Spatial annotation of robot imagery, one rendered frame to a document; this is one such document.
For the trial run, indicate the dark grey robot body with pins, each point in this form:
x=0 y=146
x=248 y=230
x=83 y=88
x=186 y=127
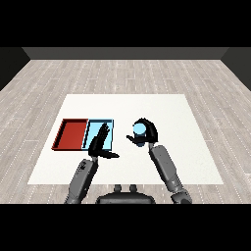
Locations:
x=125 y=196

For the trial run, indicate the red shallow open box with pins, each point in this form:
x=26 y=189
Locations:
x=72 y=134

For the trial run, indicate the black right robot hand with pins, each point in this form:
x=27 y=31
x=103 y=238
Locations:
x=149 y=132

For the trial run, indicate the small blue can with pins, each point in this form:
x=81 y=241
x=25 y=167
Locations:
x=139 y=129

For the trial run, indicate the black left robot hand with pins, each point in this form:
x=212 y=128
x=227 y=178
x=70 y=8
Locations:
x=98 y=142

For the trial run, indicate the light blue shallow open box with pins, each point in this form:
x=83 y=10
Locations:
x=93 y=129

